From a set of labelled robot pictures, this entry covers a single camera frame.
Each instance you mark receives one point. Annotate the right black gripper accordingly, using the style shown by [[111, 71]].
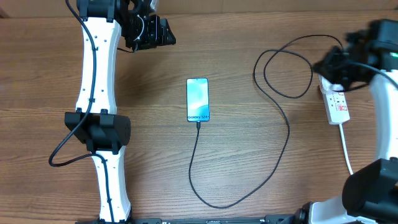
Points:
[[325, 68]]

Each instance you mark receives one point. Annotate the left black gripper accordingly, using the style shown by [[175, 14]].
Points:
[[158, 28]]

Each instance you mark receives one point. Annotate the Samsung Galaxy smartphone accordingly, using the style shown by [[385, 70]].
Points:
[[198, 107]]

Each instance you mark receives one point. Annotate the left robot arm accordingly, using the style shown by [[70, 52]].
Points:
[[95, 122]]

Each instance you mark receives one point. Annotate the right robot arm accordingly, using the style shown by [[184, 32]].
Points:
[[369, 195]]

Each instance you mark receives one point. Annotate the white USB charger plug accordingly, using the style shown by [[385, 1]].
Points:
[[328, 88]]

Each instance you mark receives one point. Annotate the white power strip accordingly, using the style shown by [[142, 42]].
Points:
[[336, 108]]

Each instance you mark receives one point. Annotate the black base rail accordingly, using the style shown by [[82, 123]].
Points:
[[268, 219]]

